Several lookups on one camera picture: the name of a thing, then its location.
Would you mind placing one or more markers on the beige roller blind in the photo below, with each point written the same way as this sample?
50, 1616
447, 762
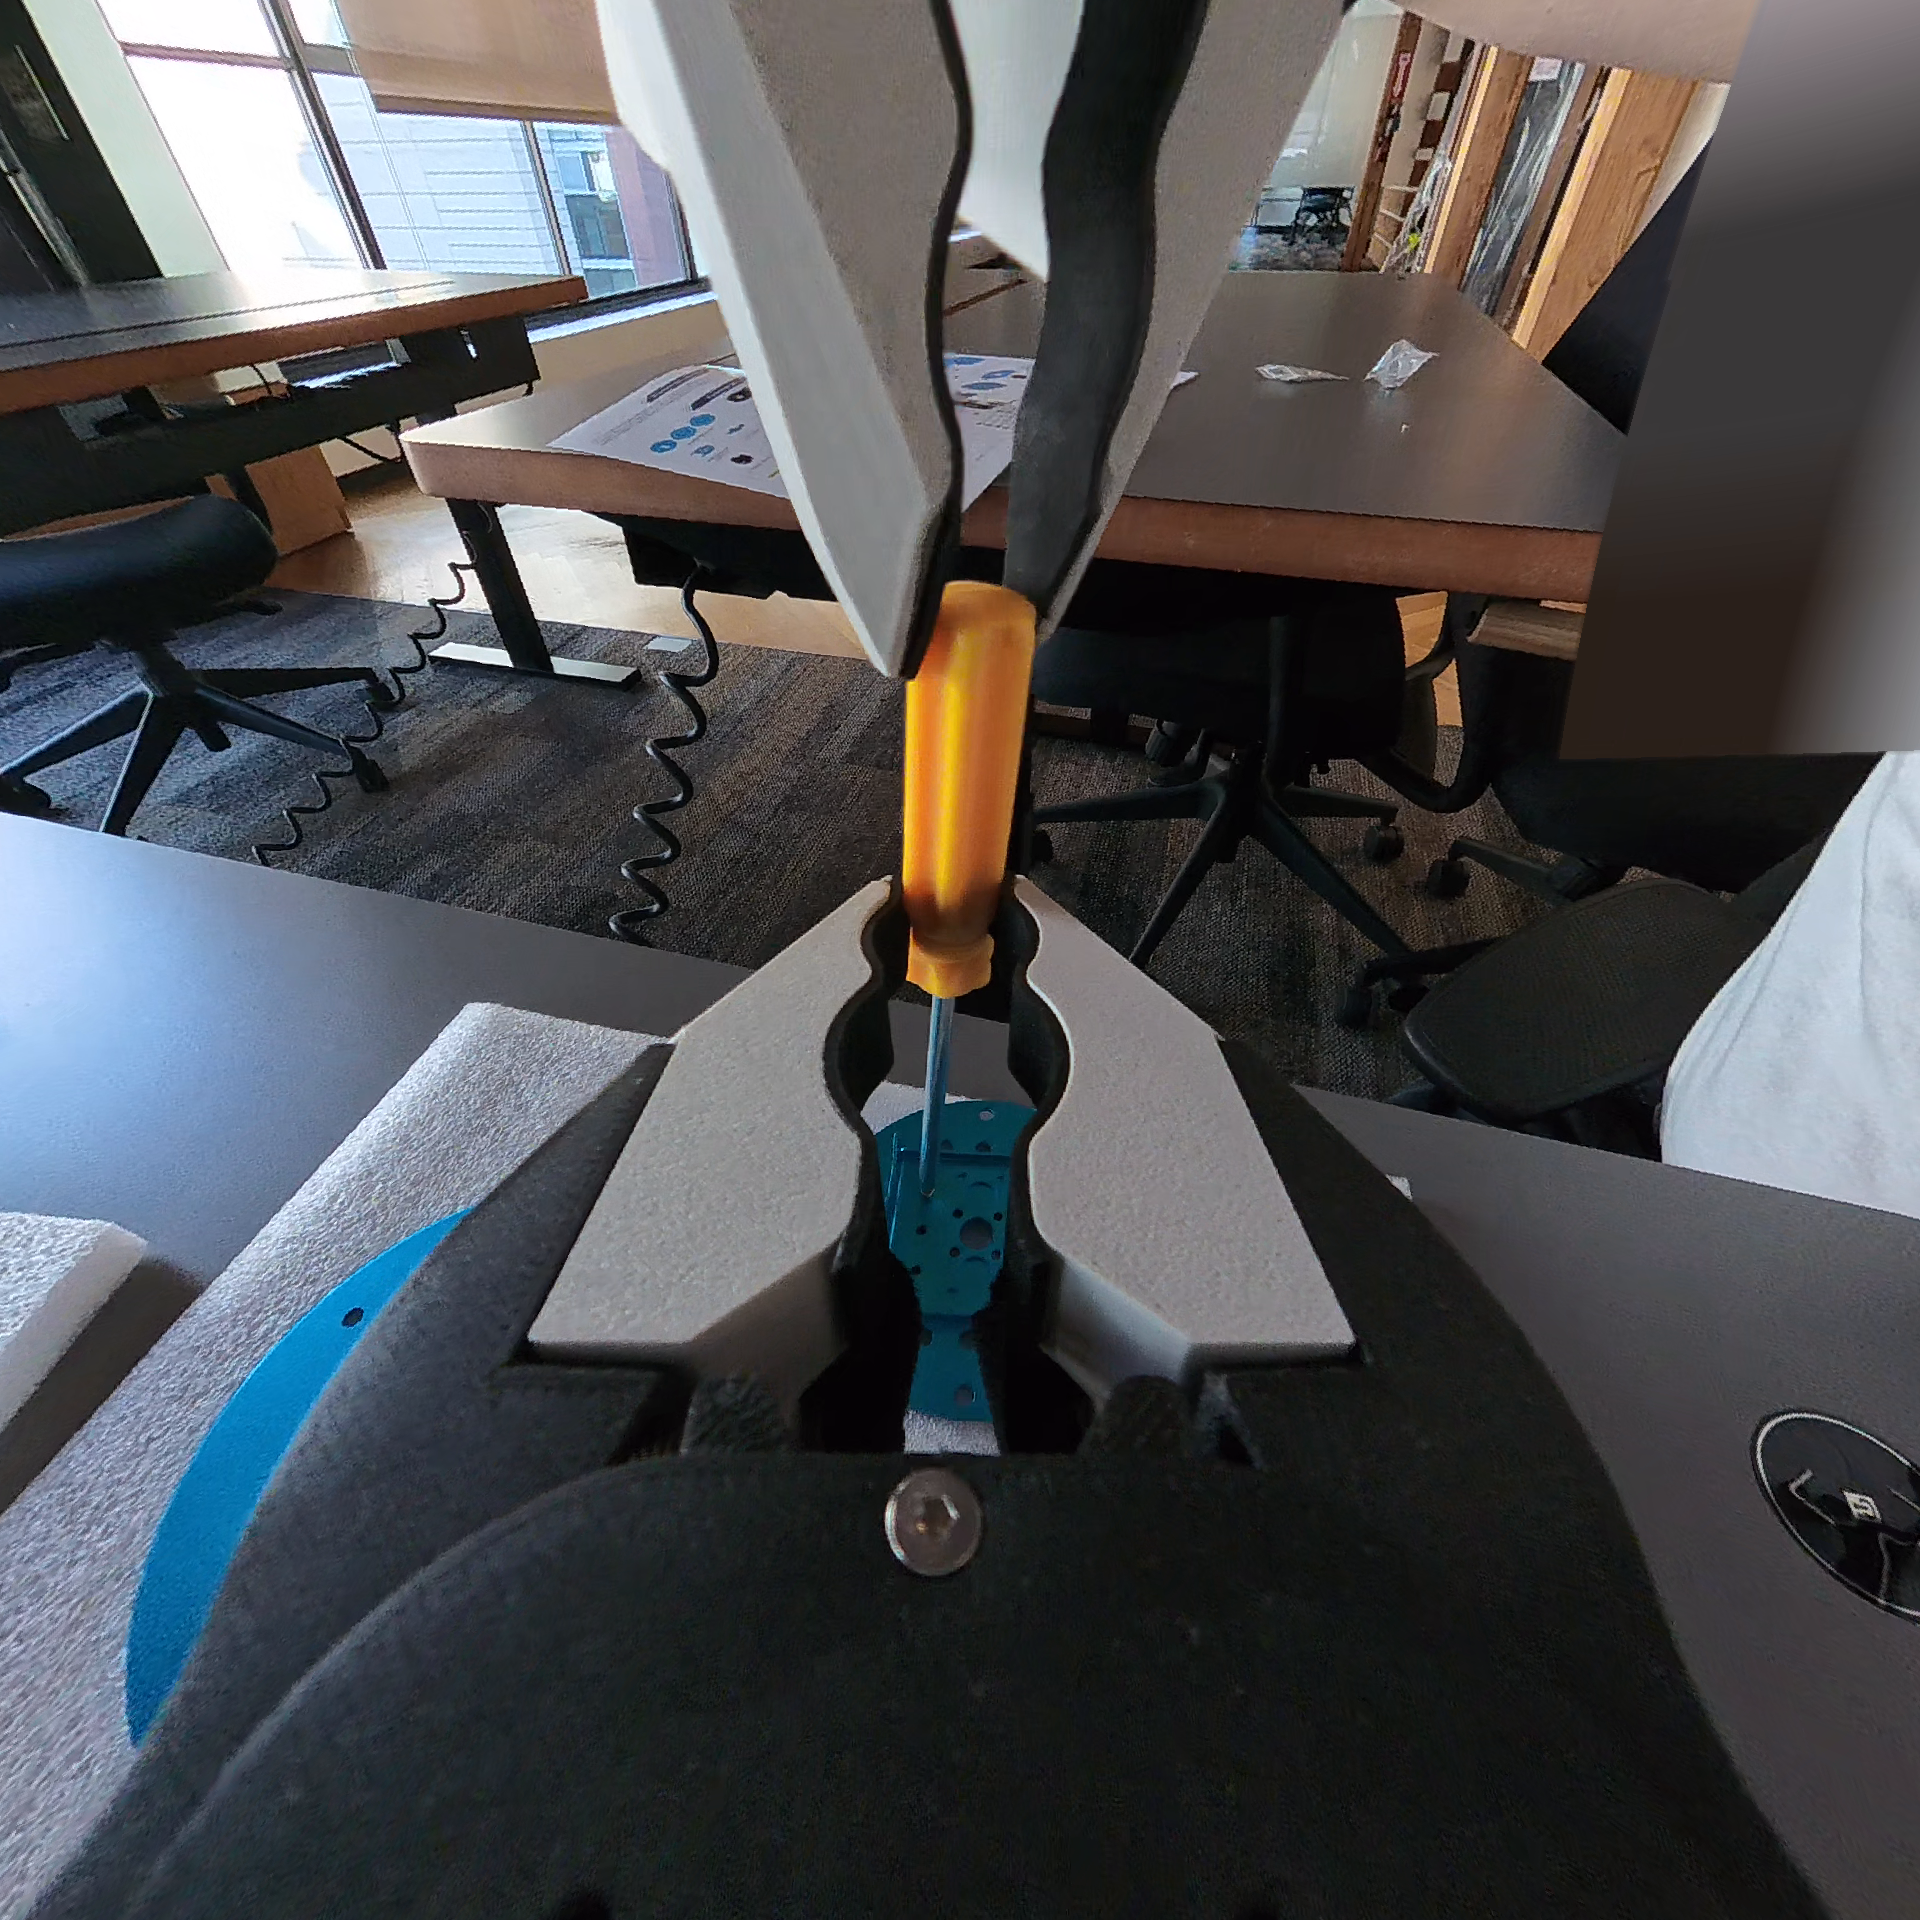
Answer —
482, 60

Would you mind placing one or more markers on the black saddle stool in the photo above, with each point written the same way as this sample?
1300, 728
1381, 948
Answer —
119, 562

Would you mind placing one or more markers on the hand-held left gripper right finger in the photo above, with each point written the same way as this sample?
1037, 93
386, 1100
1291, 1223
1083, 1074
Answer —
1172, 1200

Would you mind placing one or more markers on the blue slotted metal disc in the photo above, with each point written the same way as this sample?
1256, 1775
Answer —
254, 1440

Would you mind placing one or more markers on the window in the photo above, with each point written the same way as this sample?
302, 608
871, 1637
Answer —
451, 181

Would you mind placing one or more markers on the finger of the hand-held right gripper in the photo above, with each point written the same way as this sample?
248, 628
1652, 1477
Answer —
1244, 106
811, 224

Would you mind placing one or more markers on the white foam piece with cutout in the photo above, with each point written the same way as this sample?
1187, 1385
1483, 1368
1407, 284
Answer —
54, 1289

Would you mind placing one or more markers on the wooden shelving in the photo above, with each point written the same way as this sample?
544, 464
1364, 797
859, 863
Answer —
1485, 166

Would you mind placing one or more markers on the flat clear plastic bag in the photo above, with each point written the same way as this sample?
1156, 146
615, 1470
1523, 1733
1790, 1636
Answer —
1300, 372

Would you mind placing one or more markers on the brown cardboard box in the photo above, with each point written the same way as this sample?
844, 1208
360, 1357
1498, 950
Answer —
300, 494

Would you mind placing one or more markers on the round black desk grommet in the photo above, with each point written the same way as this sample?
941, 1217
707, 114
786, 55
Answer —
1846, 1517

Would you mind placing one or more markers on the black mesh office chair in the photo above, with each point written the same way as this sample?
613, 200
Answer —
1560, 1004

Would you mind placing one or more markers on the large white foam sheet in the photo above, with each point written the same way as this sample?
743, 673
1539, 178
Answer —
376, 1142

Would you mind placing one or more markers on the blue perforated metal bracket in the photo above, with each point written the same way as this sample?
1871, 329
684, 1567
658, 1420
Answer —
975, 1245

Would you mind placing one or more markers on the crumpled small plastic bag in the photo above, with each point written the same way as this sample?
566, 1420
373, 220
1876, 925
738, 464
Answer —
1403, 365

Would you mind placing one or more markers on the printed instruction sheet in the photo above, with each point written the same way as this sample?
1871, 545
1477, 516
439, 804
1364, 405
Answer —
662, 421

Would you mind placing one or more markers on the person's white shirt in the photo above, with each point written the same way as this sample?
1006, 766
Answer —
1800, 1021

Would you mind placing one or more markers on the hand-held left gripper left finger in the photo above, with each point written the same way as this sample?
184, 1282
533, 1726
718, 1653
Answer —
704, 1200

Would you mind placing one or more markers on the dark office chair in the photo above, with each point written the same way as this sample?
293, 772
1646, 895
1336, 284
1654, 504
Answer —
1622, 329

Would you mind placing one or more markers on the black cabinet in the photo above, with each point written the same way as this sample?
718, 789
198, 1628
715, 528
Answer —
60, 149

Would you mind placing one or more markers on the black under-desk tray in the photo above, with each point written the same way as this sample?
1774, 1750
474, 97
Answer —
330, 383

